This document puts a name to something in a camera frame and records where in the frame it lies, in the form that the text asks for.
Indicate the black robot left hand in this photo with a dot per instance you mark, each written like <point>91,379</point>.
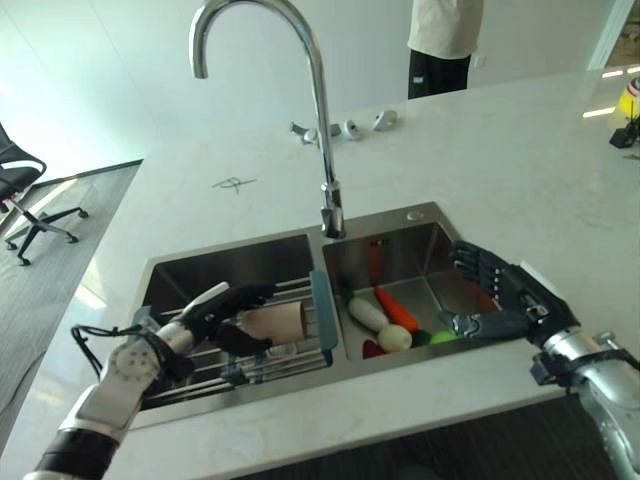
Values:
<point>227,302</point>

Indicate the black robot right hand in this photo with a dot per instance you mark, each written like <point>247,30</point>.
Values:
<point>520,305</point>

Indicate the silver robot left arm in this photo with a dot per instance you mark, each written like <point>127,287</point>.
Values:
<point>125,370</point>

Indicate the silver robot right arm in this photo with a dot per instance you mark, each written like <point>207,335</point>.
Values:
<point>600,380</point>

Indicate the beige cup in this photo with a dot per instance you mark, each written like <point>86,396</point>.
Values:
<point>277,322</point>

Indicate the light green toy ball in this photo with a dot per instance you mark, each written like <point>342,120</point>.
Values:
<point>443,337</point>

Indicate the steel drying rack blue ends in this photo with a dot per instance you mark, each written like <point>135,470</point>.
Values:
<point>325,315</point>

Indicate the dark green toy vegetable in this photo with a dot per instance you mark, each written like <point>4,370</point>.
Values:
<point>421,339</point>

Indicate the stainless steel double sink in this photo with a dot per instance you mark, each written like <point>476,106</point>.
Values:
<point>415,250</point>

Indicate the orange toy carrot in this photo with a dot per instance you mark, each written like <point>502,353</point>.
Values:
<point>397,310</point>

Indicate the white toy onion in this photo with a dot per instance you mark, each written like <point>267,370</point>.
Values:
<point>395,338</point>

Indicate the white toy radish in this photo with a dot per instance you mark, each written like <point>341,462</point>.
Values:
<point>366,312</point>

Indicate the red toy fruit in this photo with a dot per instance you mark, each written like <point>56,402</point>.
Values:
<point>372,348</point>

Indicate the chrome gooseneck faucet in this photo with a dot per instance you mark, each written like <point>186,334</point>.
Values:
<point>325,150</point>

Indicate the small black box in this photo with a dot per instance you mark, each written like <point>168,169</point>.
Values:
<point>621,138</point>

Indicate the small grey metal piece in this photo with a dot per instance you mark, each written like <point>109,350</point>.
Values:
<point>335,130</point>

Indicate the grey round fitting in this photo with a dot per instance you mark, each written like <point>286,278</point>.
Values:
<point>352,130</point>

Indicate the black office chair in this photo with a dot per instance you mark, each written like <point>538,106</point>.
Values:
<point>25,200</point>

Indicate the grey flanged disc fitting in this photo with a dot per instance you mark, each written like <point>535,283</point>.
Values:
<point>385,121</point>

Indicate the yellow round object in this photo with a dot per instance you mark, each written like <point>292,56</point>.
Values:
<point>630,100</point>

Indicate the person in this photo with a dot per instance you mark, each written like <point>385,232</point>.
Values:
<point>442,45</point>

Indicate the grey metal bracket part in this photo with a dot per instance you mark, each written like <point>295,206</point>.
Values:
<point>306,134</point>

